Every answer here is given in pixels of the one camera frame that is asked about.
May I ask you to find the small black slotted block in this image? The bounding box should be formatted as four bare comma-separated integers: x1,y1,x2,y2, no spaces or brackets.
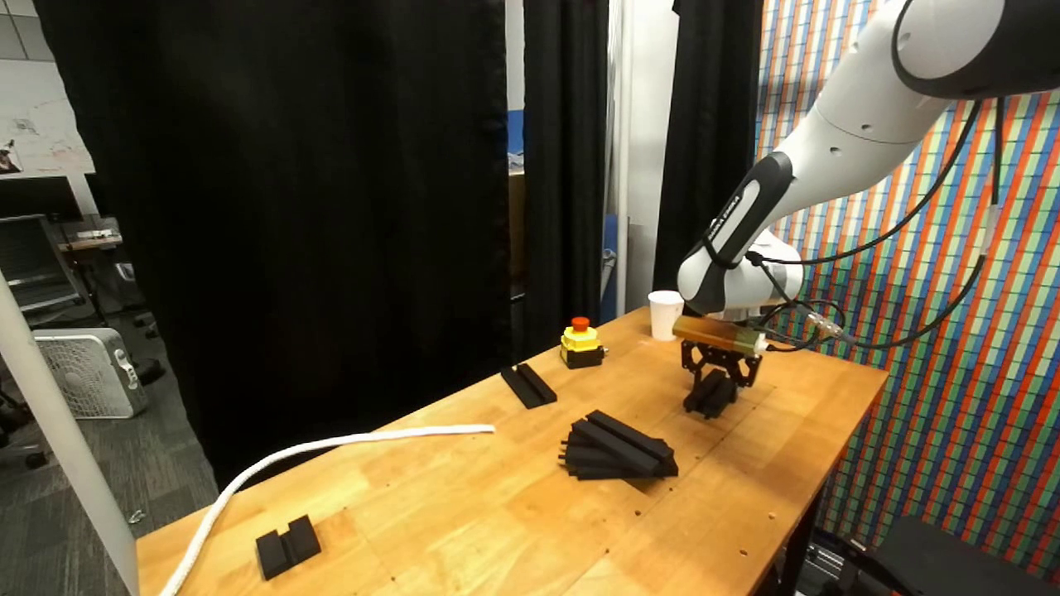
256,512,326,584

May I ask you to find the black case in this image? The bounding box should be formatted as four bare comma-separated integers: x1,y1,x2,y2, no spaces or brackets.
792,512,1060,596

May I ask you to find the white paper cup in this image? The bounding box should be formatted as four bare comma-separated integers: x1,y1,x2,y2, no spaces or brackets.
648,287,691,345

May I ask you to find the thick white cable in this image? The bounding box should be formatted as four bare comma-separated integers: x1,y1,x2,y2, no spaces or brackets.
158,419,501,596

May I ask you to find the white metal pole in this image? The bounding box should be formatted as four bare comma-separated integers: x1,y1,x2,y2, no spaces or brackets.
0,275,144,596

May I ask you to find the dark monitor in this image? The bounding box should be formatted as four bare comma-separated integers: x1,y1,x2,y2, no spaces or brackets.
0,213,90,322

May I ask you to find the white vertical post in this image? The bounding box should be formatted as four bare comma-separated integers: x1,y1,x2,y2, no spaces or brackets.
607,0,681,318

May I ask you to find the yellow emergency stop button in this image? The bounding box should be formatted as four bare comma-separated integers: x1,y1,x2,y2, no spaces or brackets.
556,314,607,370

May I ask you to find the grey perforated box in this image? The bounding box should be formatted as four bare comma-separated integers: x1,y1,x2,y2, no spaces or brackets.
29,324,148,424

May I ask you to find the black curtain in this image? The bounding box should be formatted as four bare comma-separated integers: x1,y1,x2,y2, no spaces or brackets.
519,0,614,354
37,0,515,484
655,0,770,291

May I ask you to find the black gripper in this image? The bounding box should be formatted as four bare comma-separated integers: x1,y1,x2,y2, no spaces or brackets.
681,338,770,391

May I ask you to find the multicolour patterned backdrop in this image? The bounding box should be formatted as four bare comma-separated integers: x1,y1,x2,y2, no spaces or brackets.
748,0,1060,590

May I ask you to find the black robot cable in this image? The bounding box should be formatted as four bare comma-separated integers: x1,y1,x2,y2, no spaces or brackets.
746,95,988,271
758,253,990,354

